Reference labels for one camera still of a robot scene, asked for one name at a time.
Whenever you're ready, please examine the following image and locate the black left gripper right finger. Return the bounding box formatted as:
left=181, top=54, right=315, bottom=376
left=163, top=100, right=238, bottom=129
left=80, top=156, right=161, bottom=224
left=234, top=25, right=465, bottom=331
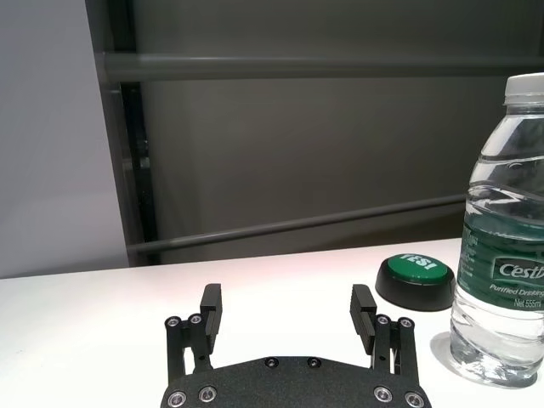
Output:
left=348, top=284, right=421, bottom=386

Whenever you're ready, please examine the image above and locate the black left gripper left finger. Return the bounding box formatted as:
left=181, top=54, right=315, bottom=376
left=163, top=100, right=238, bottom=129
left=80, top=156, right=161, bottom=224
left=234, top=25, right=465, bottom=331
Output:
left=164, top=283, right=224, bottom=386

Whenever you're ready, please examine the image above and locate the clear water bottle green label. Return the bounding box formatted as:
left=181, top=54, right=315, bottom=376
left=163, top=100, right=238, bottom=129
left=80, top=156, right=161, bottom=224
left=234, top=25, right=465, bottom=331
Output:
left=449, top=72, right=544, bottom=388

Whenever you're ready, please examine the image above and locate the green YES button black base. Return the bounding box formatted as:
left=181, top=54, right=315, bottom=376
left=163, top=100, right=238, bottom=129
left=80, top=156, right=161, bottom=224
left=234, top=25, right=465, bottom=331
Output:
left=374, top=252, right=458, bottom=314

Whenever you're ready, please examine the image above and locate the thin grey horizontal rail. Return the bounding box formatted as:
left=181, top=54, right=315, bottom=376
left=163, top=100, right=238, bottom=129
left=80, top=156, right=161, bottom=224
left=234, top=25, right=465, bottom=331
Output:
left=126, top=194, right=468, bottom=257

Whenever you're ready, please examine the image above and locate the dark vertical frame post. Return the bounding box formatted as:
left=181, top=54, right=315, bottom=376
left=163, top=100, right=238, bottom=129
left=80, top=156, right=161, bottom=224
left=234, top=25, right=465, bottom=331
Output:
left=86, top=0, right=162, bottom=269

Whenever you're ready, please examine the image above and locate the thick grey horizontal rail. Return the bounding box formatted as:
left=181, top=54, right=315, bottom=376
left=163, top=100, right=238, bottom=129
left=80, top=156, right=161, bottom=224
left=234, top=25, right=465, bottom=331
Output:
left=103, top=51, right=544, bottom=82

